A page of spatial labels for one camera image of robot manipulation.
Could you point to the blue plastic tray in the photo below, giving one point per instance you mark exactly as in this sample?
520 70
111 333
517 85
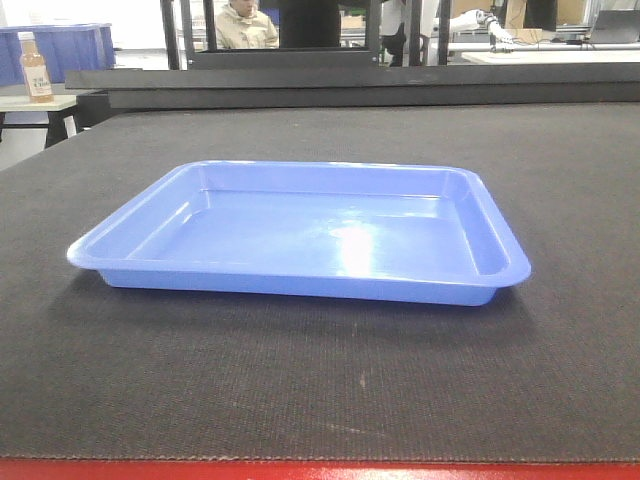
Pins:
406 233

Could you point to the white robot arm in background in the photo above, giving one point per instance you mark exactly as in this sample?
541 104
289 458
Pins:
475 19

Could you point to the seated person in beige jacket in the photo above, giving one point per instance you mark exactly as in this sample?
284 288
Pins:
241 26

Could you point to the dark grey table mat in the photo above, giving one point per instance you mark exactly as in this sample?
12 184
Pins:
547 371

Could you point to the white background workbench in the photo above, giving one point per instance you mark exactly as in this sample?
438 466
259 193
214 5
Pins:
552 57

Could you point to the large blue storage crate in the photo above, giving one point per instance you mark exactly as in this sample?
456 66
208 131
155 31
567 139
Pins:
64 47

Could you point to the white side table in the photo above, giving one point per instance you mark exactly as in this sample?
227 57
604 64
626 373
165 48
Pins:
14 100

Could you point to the orange drink bottle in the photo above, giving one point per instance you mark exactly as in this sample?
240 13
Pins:
35 73

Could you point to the black metal frame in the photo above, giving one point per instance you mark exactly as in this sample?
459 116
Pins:
342 77

